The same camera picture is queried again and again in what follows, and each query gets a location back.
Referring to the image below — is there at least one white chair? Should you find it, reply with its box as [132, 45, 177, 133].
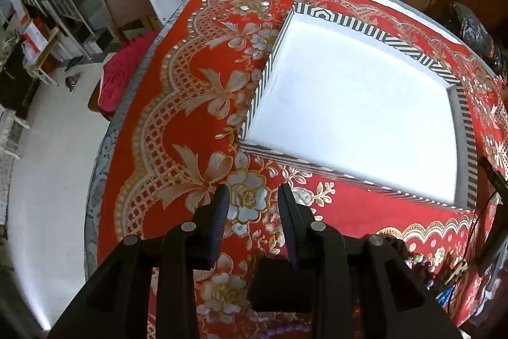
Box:
[0, 104, 31, 162]

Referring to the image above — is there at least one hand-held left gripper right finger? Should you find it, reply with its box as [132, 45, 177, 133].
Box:
[277, 183, 463, 339]

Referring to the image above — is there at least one striped tray with white inside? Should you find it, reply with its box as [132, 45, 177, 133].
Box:
[238, 3, 479, 213]

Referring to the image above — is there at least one small light wooden table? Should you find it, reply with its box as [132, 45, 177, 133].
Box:
[29, 26, 61, 86]

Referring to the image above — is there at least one metal rack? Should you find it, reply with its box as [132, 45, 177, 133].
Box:
[8, 0, 97, 59]

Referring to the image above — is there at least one dark shoe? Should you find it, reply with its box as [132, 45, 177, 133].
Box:
[64, 72, 83, 92]
[64, 56, 87, 72]

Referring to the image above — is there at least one black cable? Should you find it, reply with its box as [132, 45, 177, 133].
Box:
[462, 191, 501, 258]

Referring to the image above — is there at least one black plastic bag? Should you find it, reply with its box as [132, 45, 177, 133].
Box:
[448, 3, 508, 74]

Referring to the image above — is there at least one red floral tablecloth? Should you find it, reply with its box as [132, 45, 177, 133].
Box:
[95, 0, 508, 339]

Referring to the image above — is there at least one red seat cushion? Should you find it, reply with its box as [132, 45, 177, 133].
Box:
[97, 30, 163, 122]

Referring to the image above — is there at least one pile of colourful jewelry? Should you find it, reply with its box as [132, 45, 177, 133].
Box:
[404, 240, 473, 308]

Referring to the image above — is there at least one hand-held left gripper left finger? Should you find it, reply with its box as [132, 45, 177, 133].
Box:
[48, 184, 231, 339]

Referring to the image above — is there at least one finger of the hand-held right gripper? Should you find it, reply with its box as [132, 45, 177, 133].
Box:
[478, 156, 508, 202]
[476, 212, 508, 277]

